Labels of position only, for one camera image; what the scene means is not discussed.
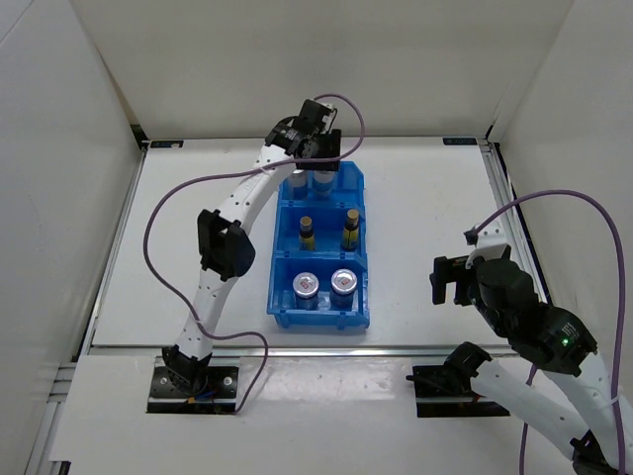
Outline silver lid jar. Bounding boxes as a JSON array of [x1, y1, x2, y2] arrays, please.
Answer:
[[288, 169, 309, 200], [313, 170, 337, 200]]

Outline silver lid jar front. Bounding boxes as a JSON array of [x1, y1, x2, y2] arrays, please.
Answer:
[[313, 170, 337, 200]]

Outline yellow label sauce bottle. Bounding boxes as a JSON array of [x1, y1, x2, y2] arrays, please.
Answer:
[[299, 216, 316, 251], [341, 209, 360, 251]]

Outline yellow label sauce bottle front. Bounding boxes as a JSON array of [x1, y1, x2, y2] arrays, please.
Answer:
[[299, 216, 316, 251]]

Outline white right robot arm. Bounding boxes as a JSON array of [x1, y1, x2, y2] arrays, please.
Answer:
[[430, 256, 632, 474]]

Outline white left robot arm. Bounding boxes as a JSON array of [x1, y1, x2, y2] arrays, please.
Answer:
[[162, 99, 340, 396]]

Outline blue plastic divided bin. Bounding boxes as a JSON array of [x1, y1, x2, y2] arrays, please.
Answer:
[[267, 161, 370, 331]]

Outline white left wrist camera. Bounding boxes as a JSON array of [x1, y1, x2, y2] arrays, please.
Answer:
[[321, 103, 337, 134]]

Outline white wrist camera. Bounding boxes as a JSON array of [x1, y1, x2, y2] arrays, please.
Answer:
[[464, 221, 510, 269], [321, 103, 337, 134]]

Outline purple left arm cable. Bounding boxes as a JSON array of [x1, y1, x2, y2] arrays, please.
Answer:
[[142, 93, 367, 415]]

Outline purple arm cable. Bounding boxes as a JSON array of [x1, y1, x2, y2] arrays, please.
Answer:
[[463, 189, 626, 475], [142, 93, 367, 415]]

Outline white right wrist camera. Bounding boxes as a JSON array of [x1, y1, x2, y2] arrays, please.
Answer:
[[464, 221, 510, 269]]

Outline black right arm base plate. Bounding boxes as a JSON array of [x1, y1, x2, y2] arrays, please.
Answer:
[[406, 365, 509, 419]]

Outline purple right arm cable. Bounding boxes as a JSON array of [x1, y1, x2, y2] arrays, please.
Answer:
[[463, 189, 626, 475]]

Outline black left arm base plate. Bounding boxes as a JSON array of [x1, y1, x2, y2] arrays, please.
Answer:
[[145, 360, 239, 416]]

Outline aluminium table edge rail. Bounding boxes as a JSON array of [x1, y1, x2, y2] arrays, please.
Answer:
[[78, 345, 545, 360]]

